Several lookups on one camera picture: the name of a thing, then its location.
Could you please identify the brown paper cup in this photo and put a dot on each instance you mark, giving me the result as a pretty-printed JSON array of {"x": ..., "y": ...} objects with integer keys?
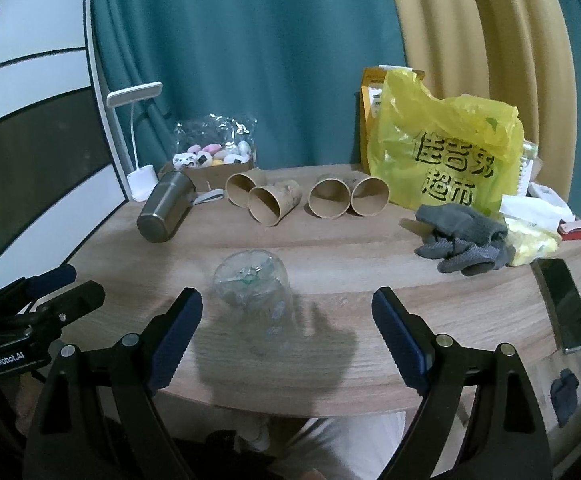
[
  {"x": 273, "y": 202},
  {"x": 243, "y": 187},
  {"x": 369, "y": 197},
  {"x": 328, "y": 195}
]

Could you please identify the orange paper packet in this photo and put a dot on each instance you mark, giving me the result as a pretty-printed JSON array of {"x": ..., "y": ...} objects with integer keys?
[{"x": 370, "y": 110}]

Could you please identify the stainless steel cup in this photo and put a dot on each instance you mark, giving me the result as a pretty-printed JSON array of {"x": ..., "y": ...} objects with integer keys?
[{"x": 163, "y": 210}]

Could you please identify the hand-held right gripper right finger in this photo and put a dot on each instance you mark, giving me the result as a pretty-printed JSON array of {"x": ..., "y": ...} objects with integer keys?
[{"x": 395, "y": 335}]

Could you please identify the white desk lamp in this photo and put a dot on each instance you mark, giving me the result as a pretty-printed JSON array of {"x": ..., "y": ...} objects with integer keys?
[{"x": 138, "y": 160}]

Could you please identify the white tissue pack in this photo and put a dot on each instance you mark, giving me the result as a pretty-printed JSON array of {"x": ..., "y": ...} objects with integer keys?
[{"x": 535, "y": 205}]

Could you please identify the red small box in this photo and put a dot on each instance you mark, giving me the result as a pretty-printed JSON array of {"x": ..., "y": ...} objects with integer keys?
[{"x": 572, "y": 230}]

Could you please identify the yellow curtain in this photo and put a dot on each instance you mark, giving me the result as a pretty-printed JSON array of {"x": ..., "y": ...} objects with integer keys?
[{"x": 480, "y": 35}]

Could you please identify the black smartphone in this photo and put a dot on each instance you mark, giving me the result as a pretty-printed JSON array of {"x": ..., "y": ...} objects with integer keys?
[{"x": 563, "y": 302}]

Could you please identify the cardboard box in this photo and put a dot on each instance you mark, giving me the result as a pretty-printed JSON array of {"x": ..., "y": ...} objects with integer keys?
[{"x": 210, "y": 175}]

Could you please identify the dark grey sock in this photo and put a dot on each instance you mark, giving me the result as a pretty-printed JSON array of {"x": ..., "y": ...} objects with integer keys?
[{"x": 564, "y": 395}]

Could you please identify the clear bag of plush toys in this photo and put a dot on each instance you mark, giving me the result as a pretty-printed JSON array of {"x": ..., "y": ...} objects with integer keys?
[{"x": 215, "y": 142}]

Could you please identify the clear plastic cup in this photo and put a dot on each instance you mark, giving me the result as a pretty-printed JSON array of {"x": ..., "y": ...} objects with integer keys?
[{"x": 255, "y": 292}]

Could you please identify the grey work gloves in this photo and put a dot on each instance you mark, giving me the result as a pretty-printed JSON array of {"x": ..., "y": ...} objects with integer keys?
[{"x": 463, "y": 242}]

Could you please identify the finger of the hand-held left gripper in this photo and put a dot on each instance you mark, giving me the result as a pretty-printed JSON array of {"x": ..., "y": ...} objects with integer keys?
[
  {"x": 53, "y": 280},
  {"x": 80, "y": 297}
]

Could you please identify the person's white pants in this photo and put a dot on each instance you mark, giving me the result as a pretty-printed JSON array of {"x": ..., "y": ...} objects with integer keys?
[{"x": 330, "y": 445}]

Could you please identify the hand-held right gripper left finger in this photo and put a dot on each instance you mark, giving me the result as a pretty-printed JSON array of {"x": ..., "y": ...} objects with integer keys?
[{"x": 180, "y": 335}]

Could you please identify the yellow plastic bag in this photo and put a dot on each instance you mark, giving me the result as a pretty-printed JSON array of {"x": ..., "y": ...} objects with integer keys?
[{"x": 440, "y": 150}]

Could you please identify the teal curtain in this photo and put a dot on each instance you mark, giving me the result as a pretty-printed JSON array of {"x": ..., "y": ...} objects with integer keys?
[{"x": 250, "y": 50}]

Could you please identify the clear plastic bottle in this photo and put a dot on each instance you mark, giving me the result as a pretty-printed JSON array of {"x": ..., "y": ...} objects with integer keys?
[{"x": 529, "y": 167}]

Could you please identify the yellow crumpled wrapper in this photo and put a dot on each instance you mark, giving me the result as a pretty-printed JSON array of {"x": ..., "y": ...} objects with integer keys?
[{"x": 533, "y": 242}]

